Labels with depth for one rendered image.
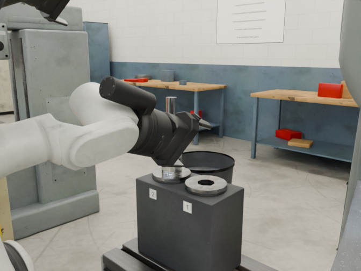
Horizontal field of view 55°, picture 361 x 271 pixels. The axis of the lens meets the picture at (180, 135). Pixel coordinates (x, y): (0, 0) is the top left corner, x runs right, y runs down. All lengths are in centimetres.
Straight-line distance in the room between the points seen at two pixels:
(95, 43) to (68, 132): 720
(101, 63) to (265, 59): 375
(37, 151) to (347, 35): 42
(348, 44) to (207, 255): 46
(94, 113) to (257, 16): 508
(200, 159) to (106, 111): 227
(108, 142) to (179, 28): 600
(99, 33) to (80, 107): 720
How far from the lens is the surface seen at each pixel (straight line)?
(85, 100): 55
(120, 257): 87
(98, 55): 769
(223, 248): 75
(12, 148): 49
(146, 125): 56
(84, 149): 49
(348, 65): 47
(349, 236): 96
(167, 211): 76
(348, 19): 47
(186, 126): 66
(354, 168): 99
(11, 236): 211
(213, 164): 276
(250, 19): 558
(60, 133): 49
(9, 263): 68
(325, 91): 443
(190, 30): 629
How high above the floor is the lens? 139
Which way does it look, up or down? 14 degrees down
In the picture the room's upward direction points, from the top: straight up
